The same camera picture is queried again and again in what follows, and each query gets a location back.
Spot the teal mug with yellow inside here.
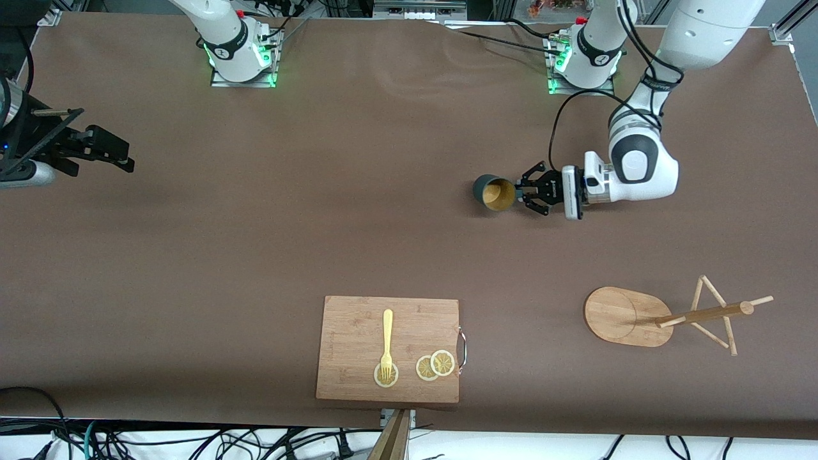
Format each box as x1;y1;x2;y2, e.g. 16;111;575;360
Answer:
473;174;517;212

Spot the thick black floor cable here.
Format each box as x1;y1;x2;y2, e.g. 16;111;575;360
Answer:
0;386;72;460

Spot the wooden post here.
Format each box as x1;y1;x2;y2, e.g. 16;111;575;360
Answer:
367;409;412;460

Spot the yellow plastic fork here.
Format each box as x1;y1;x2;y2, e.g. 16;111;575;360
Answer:
380;309;394;380

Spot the brown table mat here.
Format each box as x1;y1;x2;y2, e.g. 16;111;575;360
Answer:
0;13;818;441

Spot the wooden mug rack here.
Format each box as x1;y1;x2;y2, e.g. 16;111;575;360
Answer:
584;275;775;357

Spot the teal floor cable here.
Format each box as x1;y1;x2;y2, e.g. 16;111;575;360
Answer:
84;420;103;460

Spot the grey power strip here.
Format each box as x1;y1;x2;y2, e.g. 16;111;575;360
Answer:
374;0;467;20

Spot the short black table cable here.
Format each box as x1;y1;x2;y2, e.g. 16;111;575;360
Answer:
508;18;571;42

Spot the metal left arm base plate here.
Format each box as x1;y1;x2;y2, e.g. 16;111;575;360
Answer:
546;35;615;96

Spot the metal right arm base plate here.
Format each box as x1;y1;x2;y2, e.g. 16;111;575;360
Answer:
211;26;283;88

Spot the aluminium frame profile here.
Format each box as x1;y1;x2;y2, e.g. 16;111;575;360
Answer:
769;0;818;45

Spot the bamboo cutting board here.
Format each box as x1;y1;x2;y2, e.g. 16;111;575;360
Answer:
316;295;461;404

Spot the long black table cable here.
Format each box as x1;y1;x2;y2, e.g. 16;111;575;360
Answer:
441;22;566;58

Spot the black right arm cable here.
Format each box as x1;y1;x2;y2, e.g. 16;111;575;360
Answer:
16;26;36;98

